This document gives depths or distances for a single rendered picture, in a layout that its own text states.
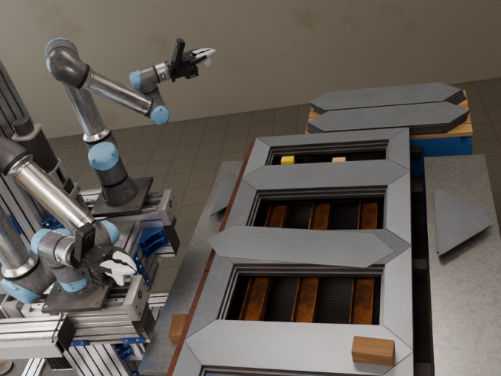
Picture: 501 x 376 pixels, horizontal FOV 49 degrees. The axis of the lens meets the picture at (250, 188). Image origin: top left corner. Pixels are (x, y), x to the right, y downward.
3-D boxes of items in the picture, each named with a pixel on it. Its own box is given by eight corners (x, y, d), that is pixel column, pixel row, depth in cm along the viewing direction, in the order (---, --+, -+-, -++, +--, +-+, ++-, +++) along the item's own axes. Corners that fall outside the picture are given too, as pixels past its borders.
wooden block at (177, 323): (176, 322, 219) (172, 314, 216) (191, 321, 218) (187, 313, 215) (171, 344, 211) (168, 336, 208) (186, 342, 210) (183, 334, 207)
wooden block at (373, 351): (395, 350, 167) (394, 339, 164) (393, 367, 163) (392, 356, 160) (355, 345, 171) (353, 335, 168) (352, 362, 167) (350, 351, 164)
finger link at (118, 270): (140, 286, 135) (113, 276, 139) (134, 267, 132) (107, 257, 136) (131, 294, 132) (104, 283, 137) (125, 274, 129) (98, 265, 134)
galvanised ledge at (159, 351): (259, 164, 299) (258, 160, 297) (189, 377, 201) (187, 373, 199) (224, 165, 304) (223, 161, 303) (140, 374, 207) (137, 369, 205)
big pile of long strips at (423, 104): (464, 89, 287) (464, 79, 283) (472, 132, 257) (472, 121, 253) (312, 102, 310) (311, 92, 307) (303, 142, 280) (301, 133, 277)
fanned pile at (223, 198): (253, 171, 289) (251, 165, 287) (235, 221, 260) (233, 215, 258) (230, 172, 293) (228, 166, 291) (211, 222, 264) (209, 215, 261)
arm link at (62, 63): (56, 51, 190) (177, 109, 216) (54, 41, 199) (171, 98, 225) (41, 80, 193) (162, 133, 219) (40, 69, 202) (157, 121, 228)
